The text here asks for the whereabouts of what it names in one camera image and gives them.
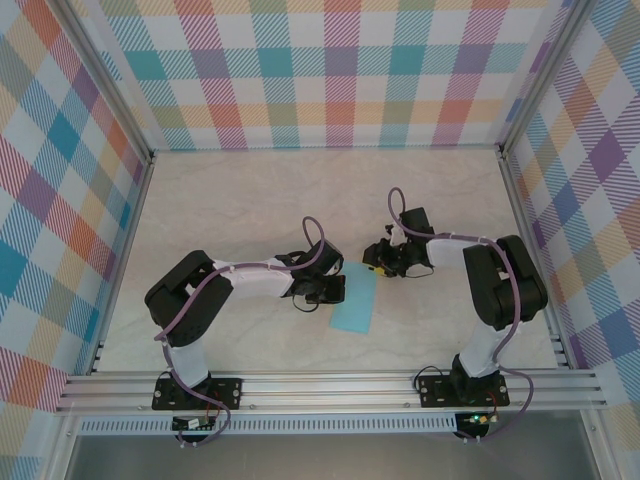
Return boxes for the light blue paper sheet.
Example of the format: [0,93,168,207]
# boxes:
[329,259,380,335]

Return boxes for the grey metal panel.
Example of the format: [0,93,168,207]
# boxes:
[64,432,601,480]

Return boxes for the left gripper thin black cable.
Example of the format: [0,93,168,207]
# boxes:
[291,293,322,314]

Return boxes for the gripper thin black cable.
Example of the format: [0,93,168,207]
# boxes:
[291,293,322,314]
[399,262,436,282]

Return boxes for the right gripper thin black cable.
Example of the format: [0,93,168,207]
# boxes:
[399,262,436,282]

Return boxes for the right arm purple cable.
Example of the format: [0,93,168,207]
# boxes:
[388,187,535,445]

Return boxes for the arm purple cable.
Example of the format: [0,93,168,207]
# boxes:
[154,217,327,447]
[388,187,535,445]

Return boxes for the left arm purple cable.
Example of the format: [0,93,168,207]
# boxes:
[154,217,327,447]

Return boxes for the aluminium mounting rail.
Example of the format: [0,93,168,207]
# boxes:
[54,369,609,416]

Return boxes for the black cable loop at base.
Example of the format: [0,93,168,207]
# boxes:
[413,362,454,389]

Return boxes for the aluminium table side rail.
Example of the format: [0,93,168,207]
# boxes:
[87,152,157,376]
[498,152,574,371]

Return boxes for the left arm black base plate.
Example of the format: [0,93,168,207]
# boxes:
[152,377,244,412]

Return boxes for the perforated grey cable duct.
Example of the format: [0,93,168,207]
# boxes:
[77,417,459,435]

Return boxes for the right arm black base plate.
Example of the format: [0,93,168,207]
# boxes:
[417,374,511,409]

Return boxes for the aluminium frame post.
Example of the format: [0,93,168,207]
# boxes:
[57,0,157,166]
[497,0,601,161]

